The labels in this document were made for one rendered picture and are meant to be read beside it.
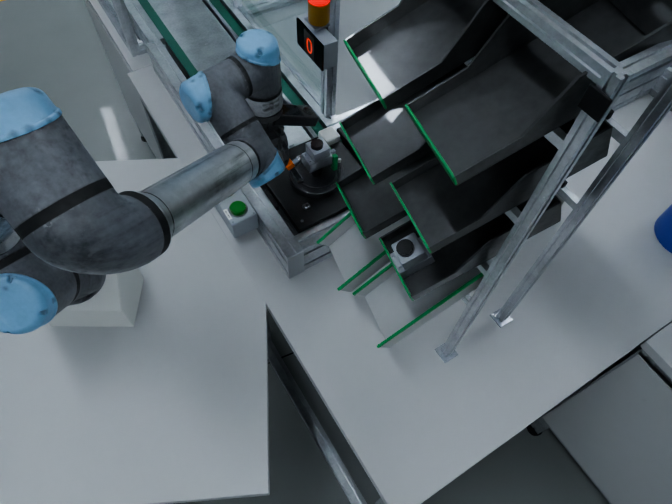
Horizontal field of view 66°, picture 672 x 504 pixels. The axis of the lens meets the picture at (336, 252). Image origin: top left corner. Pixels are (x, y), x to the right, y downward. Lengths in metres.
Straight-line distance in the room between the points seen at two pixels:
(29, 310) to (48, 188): 0.43
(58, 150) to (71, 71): 2.77
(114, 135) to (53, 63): 0.71
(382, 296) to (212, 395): 0.43
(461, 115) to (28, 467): 1.06
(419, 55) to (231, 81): 0.35
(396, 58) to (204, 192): 0.33
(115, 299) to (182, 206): 0.52
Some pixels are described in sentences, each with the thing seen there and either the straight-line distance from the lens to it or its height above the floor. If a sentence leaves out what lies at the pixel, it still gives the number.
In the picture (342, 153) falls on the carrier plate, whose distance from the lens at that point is 1.39.
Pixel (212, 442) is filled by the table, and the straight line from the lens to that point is 1.18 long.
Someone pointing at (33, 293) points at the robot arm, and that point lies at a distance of 1.01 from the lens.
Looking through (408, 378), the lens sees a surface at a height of 0.86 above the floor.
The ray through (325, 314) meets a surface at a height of 0.86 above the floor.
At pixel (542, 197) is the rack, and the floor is 1.46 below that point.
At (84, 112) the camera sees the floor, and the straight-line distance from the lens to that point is 3.13.
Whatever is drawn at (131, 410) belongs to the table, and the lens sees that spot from 1.24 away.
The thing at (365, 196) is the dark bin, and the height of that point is 1.21.
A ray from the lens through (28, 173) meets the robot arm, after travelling 0.64.
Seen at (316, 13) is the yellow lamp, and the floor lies 1.29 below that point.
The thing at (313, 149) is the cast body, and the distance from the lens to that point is 1.24.
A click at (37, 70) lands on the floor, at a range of 3.49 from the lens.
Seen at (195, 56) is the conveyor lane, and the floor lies 0.92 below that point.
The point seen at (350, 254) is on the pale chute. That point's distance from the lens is 1.15.
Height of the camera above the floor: 2.00
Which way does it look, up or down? 59 degrees down
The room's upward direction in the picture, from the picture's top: 4 degrees clockwise
